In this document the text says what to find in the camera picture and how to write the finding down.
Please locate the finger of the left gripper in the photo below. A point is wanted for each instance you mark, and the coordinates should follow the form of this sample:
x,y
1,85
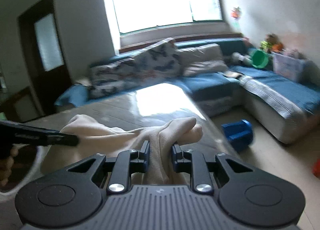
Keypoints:
x,y
58,138

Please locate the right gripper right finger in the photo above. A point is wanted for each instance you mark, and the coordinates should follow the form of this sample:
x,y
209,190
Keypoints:
x,y
177,158

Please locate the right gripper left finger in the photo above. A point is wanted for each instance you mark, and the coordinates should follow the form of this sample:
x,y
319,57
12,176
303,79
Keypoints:
x,y
143,157

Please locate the cream beige garment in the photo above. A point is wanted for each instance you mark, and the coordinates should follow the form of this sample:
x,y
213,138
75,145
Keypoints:
x,y
110,141

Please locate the person's left hand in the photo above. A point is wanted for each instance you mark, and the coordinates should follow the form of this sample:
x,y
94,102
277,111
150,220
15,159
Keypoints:
x,y
8,153

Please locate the blue cushion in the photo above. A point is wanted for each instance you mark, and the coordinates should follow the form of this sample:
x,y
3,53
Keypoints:
x,y
76,95

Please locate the blue plastic stool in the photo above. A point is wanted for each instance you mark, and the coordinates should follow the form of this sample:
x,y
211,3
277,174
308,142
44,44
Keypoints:
x,y
239,134

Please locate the dark wooden door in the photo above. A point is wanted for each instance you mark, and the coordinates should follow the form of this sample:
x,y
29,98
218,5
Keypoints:
x,y
43,54

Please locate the butterfly print pillow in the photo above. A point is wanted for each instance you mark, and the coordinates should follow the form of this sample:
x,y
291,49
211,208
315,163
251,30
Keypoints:
x,y
150,66

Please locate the beige cushion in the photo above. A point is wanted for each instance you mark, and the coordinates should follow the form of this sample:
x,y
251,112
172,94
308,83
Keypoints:
x,y
203,59

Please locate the teal blue sofa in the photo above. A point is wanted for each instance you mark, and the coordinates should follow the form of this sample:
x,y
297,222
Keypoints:
x,y
287,109

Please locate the green plastic bucket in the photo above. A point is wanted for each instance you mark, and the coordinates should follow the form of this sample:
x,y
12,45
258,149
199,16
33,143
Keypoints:
x,y
259,58

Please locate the clear plastic storage box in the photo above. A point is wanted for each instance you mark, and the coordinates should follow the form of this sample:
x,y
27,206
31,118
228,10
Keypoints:
x,y
291,68

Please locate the plush toy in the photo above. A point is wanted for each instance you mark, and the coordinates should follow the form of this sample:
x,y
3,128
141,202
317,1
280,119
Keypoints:
x,y
271,44

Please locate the orange wall decoration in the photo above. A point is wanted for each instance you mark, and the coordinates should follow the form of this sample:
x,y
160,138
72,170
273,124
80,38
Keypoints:
x,y
236,13

